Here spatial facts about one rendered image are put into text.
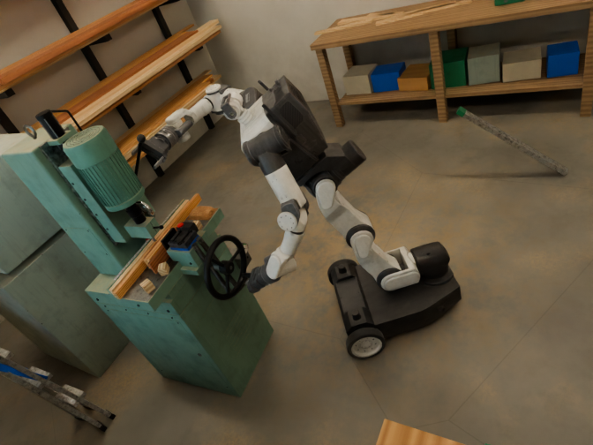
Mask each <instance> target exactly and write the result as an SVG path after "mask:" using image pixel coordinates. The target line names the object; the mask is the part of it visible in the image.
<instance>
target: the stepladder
mask: <svg viewBox="0 0 593 445"><path fill-rule="evenodd" d="M13 356H14V354H13V353H11V352H10V351H7V350H5V349H2V348H0V374H1V375H2V376H4V377H5V378H7V379H9V380H11V381H13V382H15V383H17V384H19V385H20V386H21V387H23V388H25V389H27V390H29V391H31V392H33V393H34V394H36V395H37V396H39V397H41V398H43V399H45V400H46V401H48V402H50V403H52V404H54V405H55V406H57V407H59V408H60V409H62V410H64V411H67V412H68V413H70V414H71V415H73V416H74V417H75V419H78V420H83V421H87V422H89V423H91V424H93V425H94V426H97V427H98V428H99V429H100V430H101V431H103V432H105V431H106V429H107V427H106V426H105V425H103V424H102V423H101V422H100V421H99V420H98V421H96V420H94V419H92V418H90V417H88V416H87V415H86V414H84V413H82V412H81V411H78V410H76V409H75V408H73V407H71V406H70V405H72V406H74V407H77V406H78V404H81V405H83V406H84V407H85V408H87V409H90V410H96V411H98V412H100V413H101V414H103V415H105V416H107V417H108V418H110V419H114V418H115V416H116V415H115V414H114V413H112V412H111V411H108V410H104V409H102V408H101V407H99V406H97V405H95V404H93V403H91V402H89V401H87V400H86V399H84V397H85V395H86V393H85V392H84V391H82V390H79V389H77V388H74V387H72V386H69V385H67V384H65V385H64V386H63V387H61V386H59V385H57V384H55V383H54V382H52V381H50V379H51V378H52V377H53V375H52V374H51V373H48V372H45V371H43V370H41V369H39V368H36V367H34V366H32V367H31V368H30V369H29V370H28V368H26V367H23V366H21V365H19V364H17V363H15V362H13V361H12V360H11V358H12V357H13ZM19 376H22V378H21V377H19ZM44 386H45V387H47V388H50V389H52V390H54V391H56V392H57V394H56V396H52V395H51V394H49V393H48V392H46V391H44V390H42V388H43V387H44ZM69 404H70V405H69Z"/></svg>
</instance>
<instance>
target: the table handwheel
mask: <svg viewBox="0 0 593 445"><path fill-rule="evenodd" d="M224 241H231V242H233V243H234V244H235V245H236V247H237V250H236V252H235V253H234V255H233V256H232V257H231V259H230V260H222V261H221V262H219V261H218V260H215V259H214V258H213V255H214V252H215V250H216V248H217V247H218V246H219V245H220V244H221V243H222V242H224ZM238 254H240V258H241V270H240V275H239V277H238V280H237V283H236V285H235V287H234V288H233V289H232V290H230V288H229V275H230V274H232V273H233V271H234V268H235V266H234V263H233V261H234V259H235V258H236V256H237V255H238ZM211 261H212V262H211ZM211 263H212V264H213V266H214V270H218V271H220V273H221V274H225V280H226V294H221V293H219V292H218V291H217V290H216V289H215V288H214V286H213V284H212V280H211V275H210V267H211ZM246 269H247V259H246V253H245V250H244V246H243V245H242V243H241V242H240V240H239V239H238V238H236V237H235V236H232V235H222V236H220V237H218V238H217V239H216V240H215V241H214V242H213V243H212V244H211V245H210V247H209V249H208V251H207V253H206V257H205V262H204V280H205V284H206V288H207V290H208V291H209V293H210V294H211V295H212V296H213V297H214V298H216V299H218V300H228V299H231V298H233V297H234V296H235V295H236V294H237V293H238V292H239V290H240V289H241V287H242V285H243V283H244V279H245V277H243V276H242V273H246Z"/></svg>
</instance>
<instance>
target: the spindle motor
mask: <svg viewBox="0 0 593 445"><path fill-rule="evenodd" d="M63 150H64V152H65V153H66V155H67V156H68V157H69V159H70V160H71V162H72V163H73V165H74V166H75V167H76V168H77V170H78V171H79V173H80V174H81V176H82V177H83V178H84V179H85V180H86V182H87V183H88V184H89V186H90V187H91V189H92V190H93V191H94V193H95V194H96V196H97V197H98V198H99V200H100V201H101V203H102V204H103V205H104V207H105V208H106V209H107V210H108V211H109V212H116V211H120V210H123V209H126V208H128V207H129V206H131V205H133V204H134V203H136V202H137V201H138V200H139V199H140V198H141V197H142V196H143V194H144V192H145V188H144V186H143V185H142V184H141V183H140V181H139V179H138V178H137V176H136V174H135V173H134V171H133V170H132V168H131V166H130V165H129V163H128V162H127V161H126V159H125V158H124V156H123V154H122V153H121V151H120V149H119V148H118V146H117V145H116V143H115V141H114V140H113V139H112V137H111V136H110V134H109V132H108V131H107V129H106V128H105V127H103V126H102V125H96V126H92V127H89V128H87V129H85V130H83V131H81V132H78V133H76V134H75V135H73V136H72V137H70V138H69V139H68V140H66V141H65V143H64V144H63Z"/></svg>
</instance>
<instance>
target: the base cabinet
mask: <svg viewBox="0 0 593 445"><path fill-rule="evenodd" d="M210 275H211V280H212V284H213V286H214V288H215V289H216V290H217V291H218V292H219V293H221V294H226V291H225V289H224V288H223V287H222V286H221V284H220V283H219V281H218V280H217V279H216V278H215V276H214V275H213V273H212V272H211V271H210ZM95 303H96V304H97V305H98V306H99V307H100V308H101V309H102V311H103V312H105V313H106V314H107V315H108V316H109V318H110V319H111V320H112V321H113V322H114V323H115V324H116V325H117V326H118V328H119V329H120V330H121V331H122V332H123V333H124V334H125V335H126V336H127V338H128V339H129V340H130V341H131V342H132V343H133V344H134V345H135V346H136V348H137V349H138V350H139V351H140V352H141V353H142V354H143V355H144V356H145V358H146V359H147V360H148V361H149V362H150V363H151V364H152V365H153V366H154V368H155V369H156V370H157V371H158V372H159V373H160V374H161V375H162V377H165V378H169V379H171V380H175V381H181V382H185V383H188V384H191V385H195V386H199V387H202V388H208V389H211V390H215V391H218V392H222V393H225V394H229V395H232V396H238V397H241V396H242V394H243V393H244V390H245V388H246V386H247V384H248V382H249V380H250V378H251V375H252V373H253V371H254V369H255V367H256V365H257V364H258V362H259V359H260V357H261V355H262V353H263V351H264V349H265V348H266V345H267V342H268V340H269V338H270V336H271V335H272V333H273V331H274V330H273V328H272V327H271V325H270V323H269V321H268V319H267V318H266V316H265V314H264V312H263V311H262V309H261V307H260V305H259V303H258V301H257V299H256V298H255V296H254V295H253V293H250V292H249V290H248V288H247V285H245V286H244V287H243V288H242V289H241V290H240V291H239V292H238V293H237V294H236V295H235V296H234V297H233V298H231V299H228V300H218V299H216V298H214V297H213V296H212V295H211V294H210V293H209V291H208V290H207V288H206V284H205V280H204V281H203V283H202V284H201V285H200V286H199V288H198V290H197V291H196V293H195V294H194V296H193V297H192V299H191V301H190V302H189V304H188V305H187V307H185V309H184V310H183V312H182V313H181V315H180V316H177V315H172V314H166V313H157V312H151V311H147V310H141V309H136V308H130V307H125V306H120V305H110V304H104V303H99V302H95Z"/></svg>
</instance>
